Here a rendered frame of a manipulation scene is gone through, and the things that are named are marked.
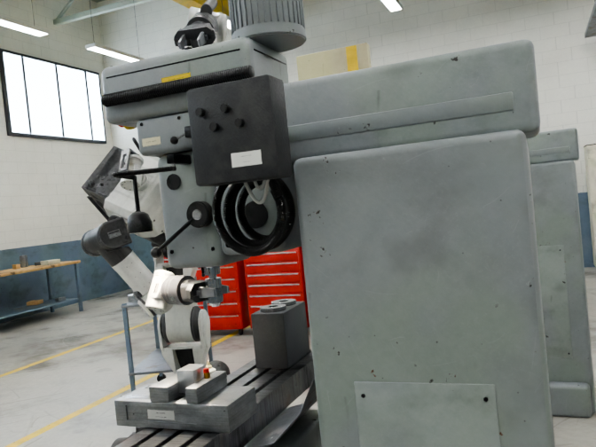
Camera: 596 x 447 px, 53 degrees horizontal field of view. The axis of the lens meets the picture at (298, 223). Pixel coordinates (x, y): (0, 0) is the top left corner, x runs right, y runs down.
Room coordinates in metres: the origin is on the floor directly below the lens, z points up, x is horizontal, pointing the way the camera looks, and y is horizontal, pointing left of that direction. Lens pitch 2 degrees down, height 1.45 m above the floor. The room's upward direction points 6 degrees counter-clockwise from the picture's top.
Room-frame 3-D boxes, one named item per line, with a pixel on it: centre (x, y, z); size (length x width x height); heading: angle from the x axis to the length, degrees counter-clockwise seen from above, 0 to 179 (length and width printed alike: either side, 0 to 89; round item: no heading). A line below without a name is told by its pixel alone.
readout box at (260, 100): (1.28, 0.11, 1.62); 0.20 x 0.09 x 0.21; 68
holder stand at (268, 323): (2.08, 0.10, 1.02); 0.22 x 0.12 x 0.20; 160
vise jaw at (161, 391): (1.58, 0.37, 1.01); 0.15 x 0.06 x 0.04; 157
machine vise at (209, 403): (1.57, 0.35, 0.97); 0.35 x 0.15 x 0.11; 67
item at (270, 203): (1.63, 0.08, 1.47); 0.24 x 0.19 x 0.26; 158
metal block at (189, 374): (1.55, 0.32, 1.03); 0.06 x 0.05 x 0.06; 157
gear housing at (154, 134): (1.68, 0.22, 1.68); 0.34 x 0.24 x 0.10; 68
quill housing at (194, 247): (1.70, 0.26, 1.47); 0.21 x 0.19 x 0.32; 158
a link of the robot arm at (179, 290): (1.76, 0.33, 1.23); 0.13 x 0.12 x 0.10; 144
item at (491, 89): (1.51, -0.20, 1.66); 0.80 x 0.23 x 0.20; 68
